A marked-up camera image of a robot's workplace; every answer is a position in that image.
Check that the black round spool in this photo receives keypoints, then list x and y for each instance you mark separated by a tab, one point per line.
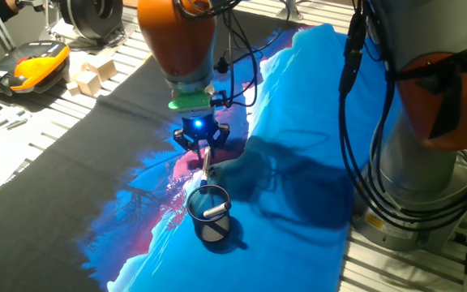
87	16

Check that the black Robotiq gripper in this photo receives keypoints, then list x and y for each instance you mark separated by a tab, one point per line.
199	127

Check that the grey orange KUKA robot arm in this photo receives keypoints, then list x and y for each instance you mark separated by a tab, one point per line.
181	40

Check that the green gripper mount plate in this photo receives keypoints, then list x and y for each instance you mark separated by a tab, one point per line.
191	101

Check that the black mesh pen holder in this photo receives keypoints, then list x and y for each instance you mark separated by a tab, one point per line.
213	231

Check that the blue landscape printed cloth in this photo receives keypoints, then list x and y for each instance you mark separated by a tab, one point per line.
298	121

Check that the orange black teach pendant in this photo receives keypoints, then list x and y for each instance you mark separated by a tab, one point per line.
35	69

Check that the large wooden block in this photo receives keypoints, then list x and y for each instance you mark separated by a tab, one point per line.
103	68

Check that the white marker pen dark cap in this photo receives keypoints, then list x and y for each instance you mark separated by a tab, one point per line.
217	210

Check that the medium wooden block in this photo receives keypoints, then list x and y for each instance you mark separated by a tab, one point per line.
88	83

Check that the small wooden block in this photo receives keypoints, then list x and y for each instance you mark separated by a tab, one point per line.
72	88

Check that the white marker pen blue cap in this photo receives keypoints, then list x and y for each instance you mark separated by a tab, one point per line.
206	166

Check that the pale wooden block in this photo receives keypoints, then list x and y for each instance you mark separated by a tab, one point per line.
77	69

